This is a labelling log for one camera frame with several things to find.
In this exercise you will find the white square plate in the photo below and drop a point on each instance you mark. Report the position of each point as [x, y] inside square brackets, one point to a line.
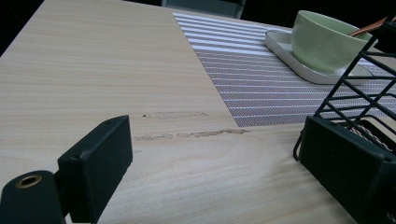
[280, 43]

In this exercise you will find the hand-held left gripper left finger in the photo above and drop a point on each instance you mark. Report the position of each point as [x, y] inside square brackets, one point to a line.
[96, 165]

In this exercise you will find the light green bowl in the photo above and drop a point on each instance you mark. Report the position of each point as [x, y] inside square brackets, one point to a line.
[320, 43]

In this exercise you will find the striped placemat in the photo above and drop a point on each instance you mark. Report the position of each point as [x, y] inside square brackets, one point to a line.
[255, 81]

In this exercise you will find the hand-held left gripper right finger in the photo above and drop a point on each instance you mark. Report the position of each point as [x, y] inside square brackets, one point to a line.
[351, 165]

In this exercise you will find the long brown wooden spoon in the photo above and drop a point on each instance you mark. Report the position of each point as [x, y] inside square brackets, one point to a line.
[365, 29]

